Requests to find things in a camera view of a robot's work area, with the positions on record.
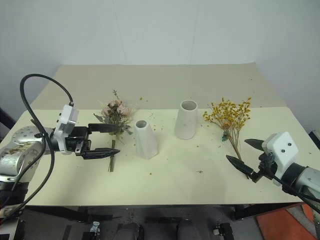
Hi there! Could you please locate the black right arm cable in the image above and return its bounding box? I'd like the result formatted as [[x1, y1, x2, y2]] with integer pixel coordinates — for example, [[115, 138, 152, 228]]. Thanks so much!
[[269, 171, 320, 216]]

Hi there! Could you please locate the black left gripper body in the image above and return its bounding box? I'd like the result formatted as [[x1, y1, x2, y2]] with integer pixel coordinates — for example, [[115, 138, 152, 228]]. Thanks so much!
[[65, 126, 92, 157]]

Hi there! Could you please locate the pink dried flower bouquet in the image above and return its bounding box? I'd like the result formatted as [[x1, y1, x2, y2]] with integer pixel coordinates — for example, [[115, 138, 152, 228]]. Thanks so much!
[[93, 89, 138, 173]]

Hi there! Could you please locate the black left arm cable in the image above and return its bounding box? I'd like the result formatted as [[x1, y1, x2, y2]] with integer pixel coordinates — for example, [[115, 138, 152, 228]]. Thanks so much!
[[0, 73, 75, 223]]

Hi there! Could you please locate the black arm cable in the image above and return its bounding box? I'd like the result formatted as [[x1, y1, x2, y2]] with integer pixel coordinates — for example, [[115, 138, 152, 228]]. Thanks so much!
[[0, 73, 75, 223], [269, 171, 320, 216]]

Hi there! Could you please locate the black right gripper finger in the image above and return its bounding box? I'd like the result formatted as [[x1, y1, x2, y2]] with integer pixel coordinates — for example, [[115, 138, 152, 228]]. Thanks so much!
[[244, 138, 264, 151], [225, 154, 255, 176]]

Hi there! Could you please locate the small white faceted vase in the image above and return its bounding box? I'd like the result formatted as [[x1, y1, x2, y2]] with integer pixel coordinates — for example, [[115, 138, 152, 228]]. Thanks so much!
[[133, 119, 160, 161]]

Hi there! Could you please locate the black table frame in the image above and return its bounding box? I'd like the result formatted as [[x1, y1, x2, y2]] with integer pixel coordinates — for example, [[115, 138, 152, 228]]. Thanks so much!
[[23, 202, 305, 224]]

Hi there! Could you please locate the metal caster wheel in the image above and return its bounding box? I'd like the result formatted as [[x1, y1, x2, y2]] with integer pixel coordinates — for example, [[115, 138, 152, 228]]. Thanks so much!
[[212, 223, 232, 237], [89, 220, 101, 236]]

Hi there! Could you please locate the yellow dried flower bouquet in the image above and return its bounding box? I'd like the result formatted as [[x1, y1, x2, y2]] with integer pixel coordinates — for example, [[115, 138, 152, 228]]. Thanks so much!
[[202, 96, 253, 180]]

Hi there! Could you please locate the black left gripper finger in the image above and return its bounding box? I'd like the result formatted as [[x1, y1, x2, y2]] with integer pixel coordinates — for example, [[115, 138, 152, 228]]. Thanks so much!
[[87, 123, 119, 134], [81, 147, 121, 160]]

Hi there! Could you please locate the orange floor mat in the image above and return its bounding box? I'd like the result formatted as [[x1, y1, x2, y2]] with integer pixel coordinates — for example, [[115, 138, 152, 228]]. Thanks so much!
[[255, 202, 320, 240]]

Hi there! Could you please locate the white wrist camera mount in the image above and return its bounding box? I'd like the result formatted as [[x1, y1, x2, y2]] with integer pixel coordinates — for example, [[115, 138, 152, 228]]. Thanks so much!
[[262, 131, 300, 187], [53, 104, 80, 154]]

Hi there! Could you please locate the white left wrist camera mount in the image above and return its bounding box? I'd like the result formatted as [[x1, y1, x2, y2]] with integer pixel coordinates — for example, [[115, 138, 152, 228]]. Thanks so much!
[[53, 104, 80, 154]]

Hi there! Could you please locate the dark frame piece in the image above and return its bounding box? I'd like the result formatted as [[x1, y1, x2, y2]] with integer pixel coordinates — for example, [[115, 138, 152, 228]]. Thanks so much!
[[308, 129, 320, 151]]

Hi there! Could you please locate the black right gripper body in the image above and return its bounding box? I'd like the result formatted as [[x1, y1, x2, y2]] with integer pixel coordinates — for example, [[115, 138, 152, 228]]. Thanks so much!
[[249, 151, 279, 184]]

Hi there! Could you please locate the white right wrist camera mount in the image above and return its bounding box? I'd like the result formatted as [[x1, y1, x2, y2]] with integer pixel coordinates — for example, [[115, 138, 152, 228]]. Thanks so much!
[[262, 131, 300, 187]]

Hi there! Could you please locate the tall white round vase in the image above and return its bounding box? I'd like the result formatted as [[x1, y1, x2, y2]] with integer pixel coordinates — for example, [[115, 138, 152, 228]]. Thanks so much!
[[173, 99, 199, 140]]

